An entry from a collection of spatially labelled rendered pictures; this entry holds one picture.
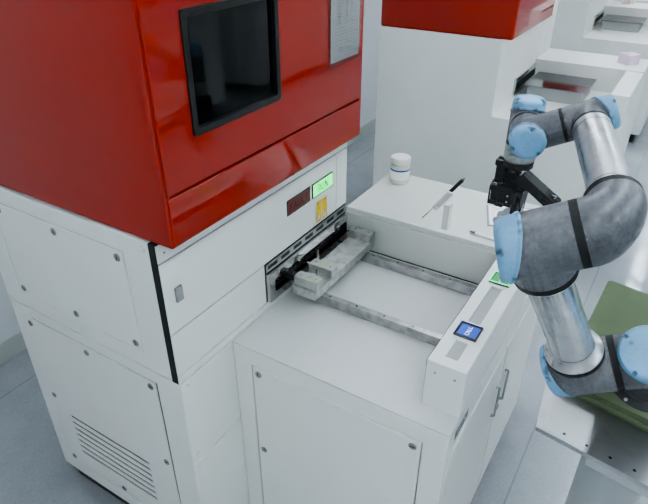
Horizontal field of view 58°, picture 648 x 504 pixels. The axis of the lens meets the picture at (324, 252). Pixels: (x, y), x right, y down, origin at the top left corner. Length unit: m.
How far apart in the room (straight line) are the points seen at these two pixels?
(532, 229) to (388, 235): 0.99
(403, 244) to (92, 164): 1.01
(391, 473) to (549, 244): 0.82
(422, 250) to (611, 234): 0.99
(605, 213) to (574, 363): 0.40
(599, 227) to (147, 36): 0.80
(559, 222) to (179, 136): 0.71
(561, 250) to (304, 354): 0.80
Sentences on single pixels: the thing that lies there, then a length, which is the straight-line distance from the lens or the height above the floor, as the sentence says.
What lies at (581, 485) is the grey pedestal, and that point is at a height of 0.54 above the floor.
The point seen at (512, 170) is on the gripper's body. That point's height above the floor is 1.28.
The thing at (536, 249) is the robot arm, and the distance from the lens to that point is 0.99.
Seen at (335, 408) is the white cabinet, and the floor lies 0.74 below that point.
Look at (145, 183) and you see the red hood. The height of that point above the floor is 1.36.
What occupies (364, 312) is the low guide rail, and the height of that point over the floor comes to 0.85.
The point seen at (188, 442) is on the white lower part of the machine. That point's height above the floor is 0.61.
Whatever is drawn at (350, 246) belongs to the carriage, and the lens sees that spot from 1.90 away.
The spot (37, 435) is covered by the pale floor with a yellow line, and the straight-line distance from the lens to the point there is 2.72.
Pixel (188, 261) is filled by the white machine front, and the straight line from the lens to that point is 1.38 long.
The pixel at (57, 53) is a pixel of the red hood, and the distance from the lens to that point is 1.30.
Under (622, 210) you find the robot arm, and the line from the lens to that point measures 1.01.
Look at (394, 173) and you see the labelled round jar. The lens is 2.11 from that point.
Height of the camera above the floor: 1.86
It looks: 32 degrees down
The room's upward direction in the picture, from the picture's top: straight up
